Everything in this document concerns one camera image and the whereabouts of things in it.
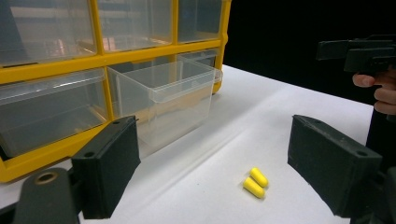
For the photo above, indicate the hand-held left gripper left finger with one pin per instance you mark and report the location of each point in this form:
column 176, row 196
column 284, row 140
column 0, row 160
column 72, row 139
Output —
column 107, row 168

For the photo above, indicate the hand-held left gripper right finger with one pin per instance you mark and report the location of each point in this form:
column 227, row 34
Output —
column 330, row 168

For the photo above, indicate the yellow foam earplug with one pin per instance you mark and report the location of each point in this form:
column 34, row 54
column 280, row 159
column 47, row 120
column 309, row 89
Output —
column 259, row 177
column 253, row 187

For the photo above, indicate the clear plastic drawer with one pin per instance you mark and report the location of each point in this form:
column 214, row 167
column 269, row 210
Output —
column 199, row 18
column 43, row 28
column 46, row 115
column 174, row 102
column 135, row 21
column 202, row 57

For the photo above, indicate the yellow drawer organizer cabinet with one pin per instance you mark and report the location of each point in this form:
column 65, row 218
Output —
column 62, row 67

